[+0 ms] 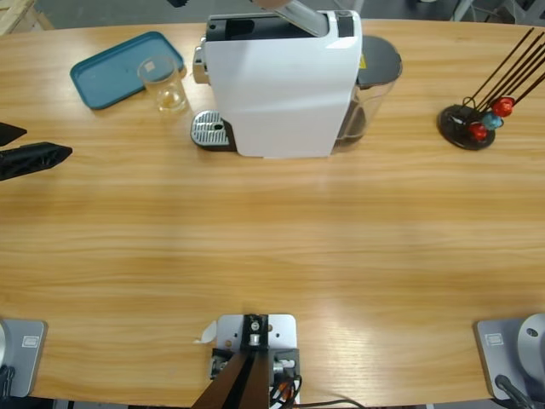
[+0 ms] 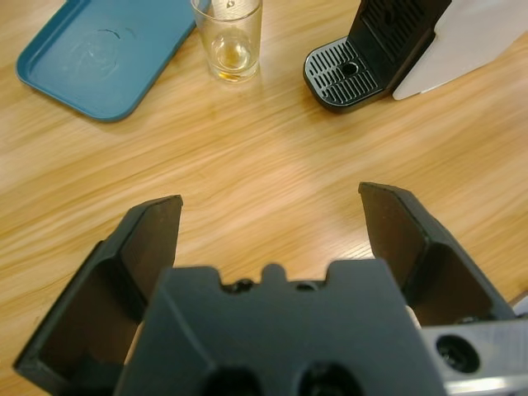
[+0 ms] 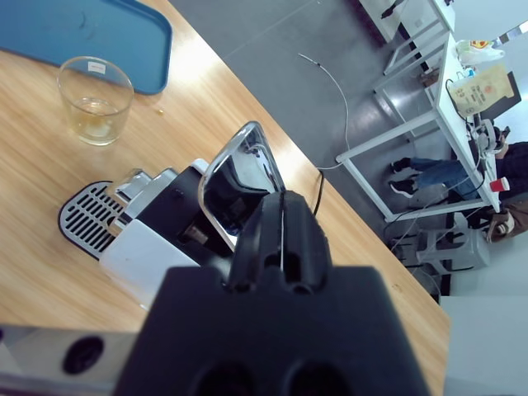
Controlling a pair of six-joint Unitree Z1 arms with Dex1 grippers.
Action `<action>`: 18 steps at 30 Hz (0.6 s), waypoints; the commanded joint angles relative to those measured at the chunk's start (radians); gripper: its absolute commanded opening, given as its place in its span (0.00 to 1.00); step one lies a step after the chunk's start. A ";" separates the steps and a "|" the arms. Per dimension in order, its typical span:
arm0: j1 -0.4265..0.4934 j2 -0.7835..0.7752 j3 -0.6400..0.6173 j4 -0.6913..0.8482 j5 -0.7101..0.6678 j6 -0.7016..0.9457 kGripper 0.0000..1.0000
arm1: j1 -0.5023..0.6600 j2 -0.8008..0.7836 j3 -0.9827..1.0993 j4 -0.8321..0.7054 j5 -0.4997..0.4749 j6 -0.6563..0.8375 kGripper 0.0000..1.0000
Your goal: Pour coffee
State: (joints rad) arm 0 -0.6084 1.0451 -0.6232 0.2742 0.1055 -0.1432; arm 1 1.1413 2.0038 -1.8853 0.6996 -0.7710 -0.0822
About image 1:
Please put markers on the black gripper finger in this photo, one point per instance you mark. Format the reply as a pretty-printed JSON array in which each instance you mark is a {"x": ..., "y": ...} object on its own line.
[
  {"x": 34, "y": 157},
  {"x": 10, "y": 133},
  {"x": 179, "y": 2}
]

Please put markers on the clear drinking glass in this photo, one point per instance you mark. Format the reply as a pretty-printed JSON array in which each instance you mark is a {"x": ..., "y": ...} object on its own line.
[{"x": 164, "y": 91}]

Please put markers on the grey coffee machine lever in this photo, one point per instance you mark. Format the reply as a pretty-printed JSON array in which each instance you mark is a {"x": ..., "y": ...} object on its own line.
[{"x": 306, "y": 19}]

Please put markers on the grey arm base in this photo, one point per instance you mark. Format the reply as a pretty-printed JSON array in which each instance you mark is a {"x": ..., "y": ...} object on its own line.
[
  {"x": 30, "y": 353},
  {"x": 498, "y": 362}
]

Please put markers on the white capsule coffee machine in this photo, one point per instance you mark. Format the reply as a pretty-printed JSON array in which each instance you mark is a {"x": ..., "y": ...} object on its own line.
[{"x": 277, "y": 93}]

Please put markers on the red coffee capsule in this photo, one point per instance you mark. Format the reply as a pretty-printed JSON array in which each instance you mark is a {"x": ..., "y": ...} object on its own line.
[
  {"x": 479, "y": 131},
  {"x": 504, "y": 105}
]

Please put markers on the teal coffee capsule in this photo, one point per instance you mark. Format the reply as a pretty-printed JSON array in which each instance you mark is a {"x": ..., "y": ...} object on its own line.
[{"x": 493, "y": 121}]

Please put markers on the teal plastic tray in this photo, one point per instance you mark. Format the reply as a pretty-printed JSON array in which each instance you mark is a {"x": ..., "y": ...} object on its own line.
[{"x": 110, "y": 72}]

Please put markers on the wooden pallet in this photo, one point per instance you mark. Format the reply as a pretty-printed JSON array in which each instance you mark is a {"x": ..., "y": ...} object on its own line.
[{"x": 17, "y": 13}]

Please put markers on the metal grille drip tray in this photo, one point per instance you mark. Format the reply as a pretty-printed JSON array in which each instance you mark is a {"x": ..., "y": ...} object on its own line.
[{"x": 206, "y": 128}]

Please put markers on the white paper tape scrap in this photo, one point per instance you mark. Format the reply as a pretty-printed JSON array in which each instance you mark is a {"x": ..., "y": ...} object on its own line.
[{"x": 208, "y": 332}]

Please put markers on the black capsule holder with rods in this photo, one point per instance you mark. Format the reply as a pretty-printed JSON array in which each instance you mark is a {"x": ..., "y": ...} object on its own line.
[{"x": 451, "y": 123}]

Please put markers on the grey metal frame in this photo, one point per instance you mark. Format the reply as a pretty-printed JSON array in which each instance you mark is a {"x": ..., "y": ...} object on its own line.
[{"x": 464, "y": 8}]

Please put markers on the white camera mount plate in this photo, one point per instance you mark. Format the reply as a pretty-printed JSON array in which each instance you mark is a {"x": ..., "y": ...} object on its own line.
[{"x": 281, "y": 332}]

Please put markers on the dark camera post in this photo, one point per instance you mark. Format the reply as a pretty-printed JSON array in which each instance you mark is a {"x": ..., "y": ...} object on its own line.
[{"x": 238, "y": 383}]

